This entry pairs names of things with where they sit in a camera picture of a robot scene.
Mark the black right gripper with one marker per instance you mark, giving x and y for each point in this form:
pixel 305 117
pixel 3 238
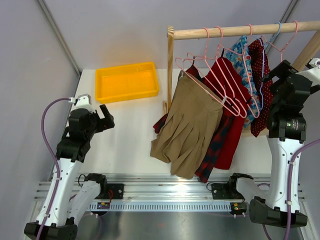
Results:
pixel 283 70

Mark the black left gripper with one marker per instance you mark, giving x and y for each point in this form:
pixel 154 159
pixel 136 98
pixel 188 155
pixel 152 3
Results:
pixel 106 123

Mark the pink hanger of polka-dot skirt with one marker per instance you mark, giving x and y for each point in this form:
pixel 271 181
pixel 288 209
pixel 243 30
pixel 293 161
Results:
pixel 282 50

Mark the plain red skirt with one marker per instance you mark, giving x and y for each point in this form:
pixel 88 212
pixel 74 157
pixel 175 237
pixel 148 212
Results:
pixel 225 140

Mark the pink hanger of red skirt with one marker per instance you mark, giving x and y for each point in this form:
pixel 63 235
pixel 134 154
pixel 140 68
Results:
pixel 246 62

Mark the light blue wire hanger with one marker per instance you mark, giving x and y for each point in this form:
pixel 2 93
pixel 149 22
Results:
pixel 264 45

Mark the blue floral skirt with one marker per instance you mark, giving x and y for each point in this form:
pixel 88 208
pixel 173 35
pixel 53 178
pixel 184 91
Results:
pixel 241 55

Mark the pink hanger of plaid skirt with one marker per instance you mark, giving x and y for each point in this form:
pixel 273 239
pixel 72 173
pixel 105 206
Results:
pixel 226 91

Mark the red plaid skirt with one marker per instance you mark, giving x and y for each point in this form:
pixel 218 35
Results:
pixel 215 150

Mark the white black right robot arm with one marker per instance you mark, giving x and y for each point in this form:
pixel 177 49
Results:
pixel 287 130

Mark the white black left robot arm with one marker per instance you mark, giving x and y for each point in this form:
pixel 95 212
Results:
pixel 61 212

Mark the tan pleated skirt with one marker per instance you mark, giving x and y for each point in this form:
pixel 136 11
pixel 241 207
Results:
pixel 190 125

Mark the pink hanger holding tan skirt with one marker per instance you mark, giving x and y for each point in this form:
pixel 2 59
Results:
pixel 200 85

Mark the yellow plastic tray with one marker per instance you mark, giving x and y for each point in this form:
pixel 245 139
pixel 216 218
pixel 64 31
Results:
pixel 126 82

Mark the wooden clothes rack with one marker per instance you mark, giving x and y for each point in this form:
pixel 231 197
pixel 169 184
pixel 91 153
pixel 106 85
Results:
pixel 309 51

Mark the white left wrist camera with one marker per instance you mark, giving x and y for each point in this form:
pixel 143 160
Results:
pixel 83 101

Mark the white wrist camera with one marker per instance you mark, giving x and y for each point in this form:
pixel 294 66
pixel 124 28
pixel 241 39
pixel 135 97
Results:
pixel 313 66
pixel 83 101

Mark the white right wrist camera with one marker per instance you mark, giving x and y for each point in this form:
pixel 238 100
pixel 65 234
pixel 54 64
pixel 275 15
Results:
pixel 313 66

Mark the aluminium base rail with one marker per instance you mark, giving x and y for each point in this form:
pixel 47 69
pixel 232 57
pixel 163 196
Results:
pixel 162 193

